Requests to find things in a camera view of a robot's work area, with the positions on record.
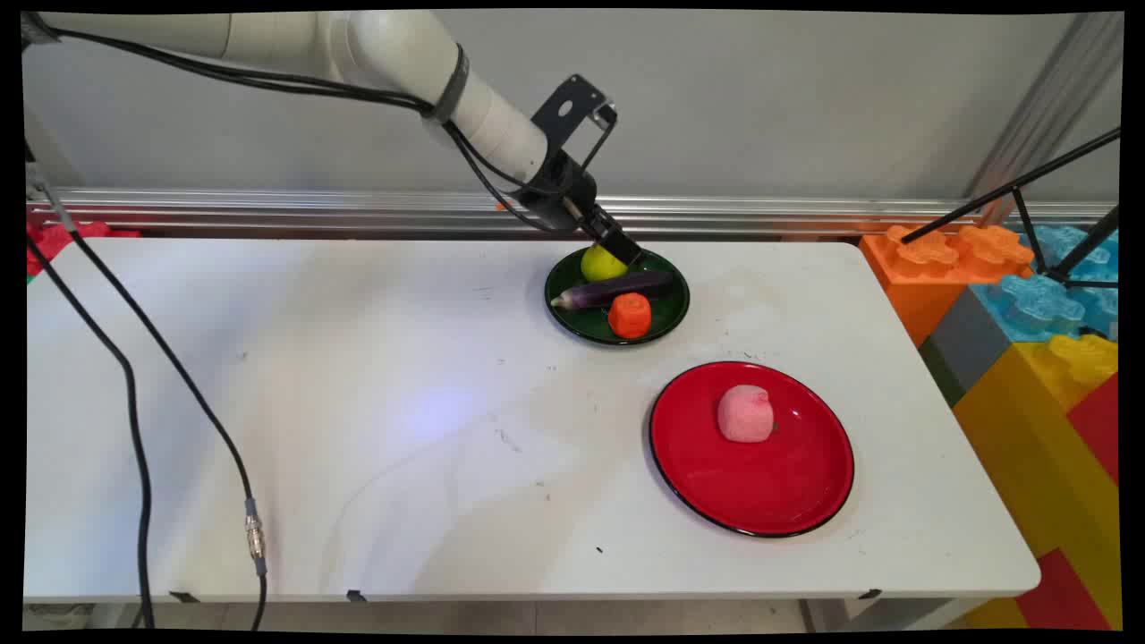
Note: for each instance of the purple toy eggplant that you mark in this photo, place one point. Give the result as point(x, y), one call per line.
point(617, 289)

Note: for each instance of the yellow giant building block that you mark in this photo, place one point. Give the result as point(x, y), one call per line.
point(1047, 447)

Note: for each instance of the dark green giant block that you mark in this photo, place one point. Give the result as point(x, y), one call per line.
point(941, 371)

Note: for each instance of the blue giant building block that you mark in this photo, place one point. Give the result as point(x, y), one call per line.
point(1038, 304)

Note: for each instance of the dark green plate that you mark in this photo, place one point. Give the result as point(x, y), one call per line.
point(662, 313)

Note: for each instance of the yellow-green toy pear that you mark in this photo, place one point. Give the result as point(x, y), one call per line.
point(599, 266)

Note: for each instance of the red giant building block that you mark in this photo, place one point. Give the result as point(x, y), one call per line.
point(1098, 420)
point(1064, 590)

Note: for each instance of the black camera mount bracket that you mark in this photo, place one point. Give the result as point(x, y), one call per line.
point(565, 105)

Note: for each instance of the black tripod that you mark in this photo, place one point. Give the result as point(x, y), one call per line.
point(1029, 183)

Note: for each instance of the orange giant building block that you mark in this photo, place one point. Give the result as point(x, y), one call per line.
point(921, 268)

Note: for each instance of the orange toy persimmon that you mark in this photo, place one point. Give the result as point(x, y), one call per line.
point(630, 316)

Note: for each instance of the red plastic block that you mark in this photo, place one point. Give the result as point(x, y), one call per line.
point(54, 240)

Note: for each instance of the pink toy peach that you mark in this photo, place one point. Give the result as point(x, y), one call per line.
point(745, 414)

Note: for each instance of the aluminium rail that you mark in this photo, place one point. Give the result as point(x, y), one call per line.
point(268, 210)

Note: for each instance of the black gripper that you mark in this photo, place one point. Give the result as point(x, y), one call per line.
point(556, 192)

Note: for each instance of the red plate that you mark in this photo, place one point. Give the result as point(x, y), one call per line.
point(760, 483)

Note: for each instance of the grey giant building block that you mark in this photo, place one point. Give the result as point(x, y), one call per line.
point(971, 344)

